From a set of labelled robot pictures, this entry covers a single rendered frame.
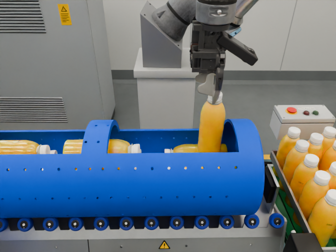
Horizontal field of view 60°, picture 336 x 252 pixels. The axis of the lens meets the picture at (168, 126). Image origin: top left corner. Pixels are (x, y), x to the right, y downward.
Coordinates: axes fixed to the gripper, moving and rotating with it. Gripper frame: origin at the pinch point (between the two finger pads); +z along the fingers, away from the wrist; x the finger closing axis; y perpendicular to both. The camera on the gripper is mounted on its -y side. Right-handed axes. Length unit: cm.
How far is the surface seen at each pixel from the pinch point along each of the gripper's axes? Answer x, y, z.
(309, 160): 5.1, -29.9, 19.8
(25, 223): 17, 55, 34
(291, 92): -237, -140, 133
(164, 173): 17.0, 14.1, 12.7
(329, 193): 18.2, -29.9, 19.5
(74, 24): -147, 79, 25
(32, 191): 19, 48, 17
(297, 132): -9.0, -31.5, 19.9
